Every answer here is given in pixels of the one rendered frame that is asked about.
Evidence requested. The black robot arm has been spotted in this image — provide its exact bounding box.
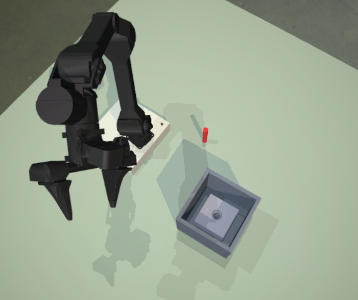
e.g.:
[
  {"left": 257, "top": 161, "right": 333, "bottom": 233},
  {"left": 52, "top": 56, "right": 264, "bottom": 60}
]
[{"left": 36, "top": 12, "right": 155, "bottom": 170}]

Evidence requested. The red peg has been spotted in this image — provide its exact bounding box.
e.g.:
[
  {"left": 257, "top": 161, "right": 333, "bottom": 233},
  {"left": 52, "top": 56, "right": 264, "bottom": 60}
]
[{"left": 203, "top": 127, "right": 208, "bottom": 143}]

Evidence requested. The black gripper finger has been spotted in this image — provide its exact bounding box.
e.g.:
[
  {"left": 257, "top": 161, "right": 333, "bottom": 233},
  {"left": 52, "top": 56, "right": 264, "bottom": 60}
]
[
  {"left": 101, "top": 167, "right": 132, "bottom": 208},
  {"left": 38, "top": 180, "right": 73, "bottom": 221}
]

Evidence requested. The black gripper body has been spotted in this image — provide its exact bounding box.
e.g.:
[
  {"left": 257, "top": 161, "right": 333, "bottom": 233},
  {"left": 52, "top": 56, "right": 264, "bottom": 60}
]
[{"left": 29, "top": 123, "right": 137, "bottom": 183}]

